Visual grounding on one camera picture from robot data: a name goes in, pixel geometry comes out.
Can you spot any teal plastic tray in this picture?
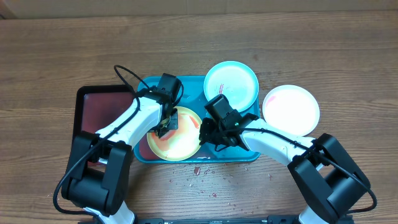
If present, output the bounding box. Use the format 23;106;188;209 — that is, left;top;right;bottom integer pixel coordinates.
134;76;260;164

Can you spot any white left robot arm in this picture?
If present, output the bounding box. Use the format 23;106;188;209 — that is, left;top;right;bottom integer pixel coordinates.
54;86;184;223

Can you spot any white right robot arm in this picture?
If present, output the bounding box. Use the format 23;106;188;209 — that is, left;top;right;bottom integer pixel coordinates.
199;113;377;223

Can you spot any black tray with red liquid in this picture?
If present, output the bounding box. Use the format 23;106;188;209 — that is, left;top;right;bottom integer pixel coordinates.
72;84;137;167

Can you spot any white plastic plate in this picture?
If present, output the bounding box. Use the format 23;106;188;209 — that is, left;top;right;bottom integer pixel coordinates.
262;85;320;136

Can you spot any green and pink sponge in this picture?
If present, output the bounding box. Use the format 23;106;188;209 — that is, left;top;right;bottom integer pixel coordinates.
151;130;176;141

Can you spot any black rail at table edge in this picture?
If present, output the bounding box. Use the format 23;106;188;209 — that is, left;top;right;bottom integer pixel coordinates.
133;215;300;224

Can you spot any light blue plastic plate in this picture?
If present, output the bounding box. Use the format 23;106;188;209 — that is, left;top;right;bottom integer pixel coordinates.
203;61;259;112

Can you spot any yellow plastic plate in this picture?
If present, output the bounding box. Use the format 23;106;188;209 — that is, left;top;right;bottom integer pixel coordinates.
147;106;202;162

